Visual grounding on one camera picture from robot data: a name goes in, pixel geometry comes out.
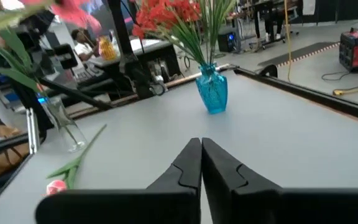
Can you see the tall clear glass vase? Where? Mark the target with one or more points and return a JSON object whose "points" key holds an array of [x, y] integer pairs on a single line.
{"points": [[70, 137]]}

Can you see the white paper sheet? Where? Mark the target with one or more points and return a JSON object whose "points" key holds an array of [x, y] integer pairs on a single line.
{"points": [[308, 7]]}

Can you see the black orange-striped floor mat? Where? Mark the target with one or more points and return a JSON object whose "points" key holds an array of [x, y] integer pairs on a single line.
{"points": [[297, 53]]}

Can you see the black metal table frame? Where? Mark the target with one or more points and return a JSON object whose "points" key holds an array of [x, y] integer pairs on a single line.
{"points": [[322, 100]]}

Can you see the silver metal bracket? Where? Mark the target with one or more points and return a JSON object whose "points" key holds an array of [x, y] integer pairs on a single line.
{"points": [[33, 130]]}

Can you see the black wheeled desk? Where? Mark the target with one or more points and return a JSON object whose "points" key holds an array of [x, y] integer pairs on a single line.
{"points": [[257, 25]]}

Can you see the black partition panel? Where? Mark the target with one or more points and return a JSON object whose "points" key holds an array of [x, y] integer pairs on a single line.
{"points": [[337, 9]]}

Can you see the black computer blue light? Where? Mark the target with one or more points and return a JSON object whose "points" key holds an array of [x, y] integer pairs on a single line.
{"points": [[227, 43]]}

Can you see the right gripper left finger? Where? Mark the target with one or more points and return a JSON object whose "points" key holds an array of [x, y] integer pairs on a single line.
{"points": [[166, 205]]}

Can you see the red black portable generator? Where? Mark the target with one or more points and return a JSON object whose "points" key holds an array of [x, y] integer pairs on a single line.
{"points": [[354, 49]]}

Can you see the red artificial flower bunch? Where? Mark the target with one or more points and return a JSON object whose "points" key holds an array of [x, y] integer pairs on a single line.
{"points": [[166, 15]]}

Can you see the yellow translucent container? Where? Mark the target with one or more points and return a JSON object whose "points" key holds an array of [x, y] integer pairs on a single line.
{"points": [[107, 49]]}

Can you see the pink artificial tulip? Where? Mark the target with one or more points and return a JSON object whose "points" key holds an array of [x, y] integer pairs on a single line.
{"points": [[79, 17], [56, 186]]}

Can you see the person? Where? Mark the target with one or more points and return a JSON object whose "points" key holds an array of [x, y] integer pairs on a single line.
{"points": [[84, 48]]}

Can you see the blue glass vase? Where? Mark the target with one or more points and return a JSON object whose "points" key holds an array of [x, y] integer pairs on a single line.
{"points": [[213, 93]]}

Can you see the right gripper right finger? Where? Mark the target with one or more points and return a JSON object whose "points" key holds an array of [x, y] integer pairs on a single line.
{"points": [[259, 205]]}

